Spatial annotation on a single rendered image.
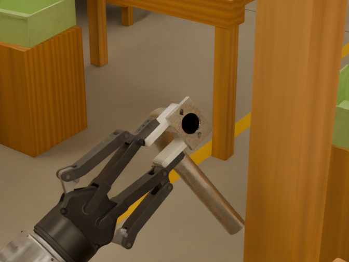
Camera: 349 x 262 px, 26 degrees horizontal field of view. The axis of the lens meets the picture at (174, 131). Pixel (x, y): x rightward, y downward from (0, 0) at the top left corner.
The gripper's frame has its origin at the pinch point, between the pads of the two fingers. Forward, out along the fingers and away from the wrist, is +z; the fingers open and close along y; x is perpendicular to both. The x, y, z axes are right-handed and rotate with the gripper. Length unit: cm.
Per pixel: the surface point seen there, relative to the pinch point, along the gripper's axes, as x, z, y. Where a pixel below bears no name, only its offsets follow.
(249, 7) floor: 461, 261, -167
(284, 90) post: 1.1, 17.2, -8.1
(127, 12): 464, 173, -100
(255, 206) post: 11.1, 6.8, -23.3
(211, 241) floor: 207, 45, -141
